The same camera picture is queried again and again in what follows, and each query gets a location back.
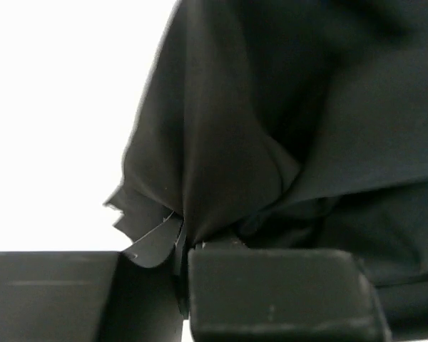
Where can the black trousers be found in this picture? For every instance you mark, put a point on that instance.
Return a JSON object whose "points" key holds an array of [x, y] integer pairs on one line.
{"points": [[292, 124]]}

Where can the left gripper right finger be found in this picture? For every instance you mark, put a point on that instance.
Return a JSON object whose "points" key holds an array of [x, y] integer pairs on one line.
{"points": [[239, 294]]}

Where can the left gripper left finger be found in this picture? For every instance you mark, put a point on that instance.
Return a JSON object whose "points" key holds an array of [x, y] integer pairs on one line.
{"points": [[94, 296]]}

